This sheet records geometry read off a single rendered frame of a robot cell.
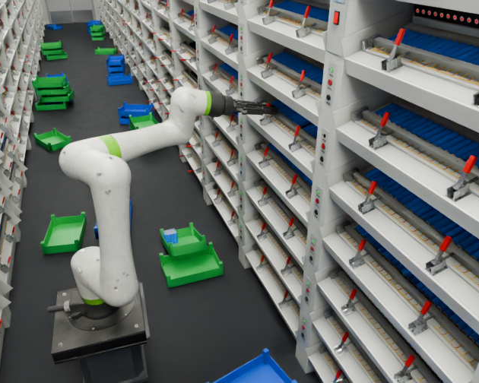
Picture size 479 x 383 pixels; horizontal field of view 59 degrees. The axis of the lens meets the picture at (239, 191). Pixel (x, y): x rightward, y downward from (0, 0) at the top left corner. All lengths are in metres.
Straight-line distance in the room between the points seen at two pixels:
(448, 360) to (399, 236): 0.30
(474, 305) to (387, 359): 0.43
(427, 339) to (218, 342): 1.07
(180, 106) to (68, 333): 0.90
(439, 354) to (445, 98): 0.60
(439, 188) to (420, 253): 0.19
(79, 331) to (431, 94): 1.36
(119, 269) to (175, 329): 0.72
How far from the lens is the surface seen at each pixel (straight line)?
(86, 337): 1.67
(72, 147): 1.42
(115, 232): 1.36
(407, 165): 1.07
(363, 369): 1.57
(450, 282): 1.06
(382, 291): 1.28
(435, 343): 1.18
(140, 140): 1.53
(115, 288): 1.47
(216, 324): 2.08
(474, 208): 0.95
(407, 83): 1.01
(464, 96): 0.93
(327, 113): 1.28
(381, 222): 1.19
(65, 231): 2.84
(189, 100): 1.58
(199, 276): 2.28
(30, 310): 2.37
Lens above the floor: 1.53
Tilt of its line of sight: 30 degrees down
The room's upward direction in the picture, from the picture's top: straight up
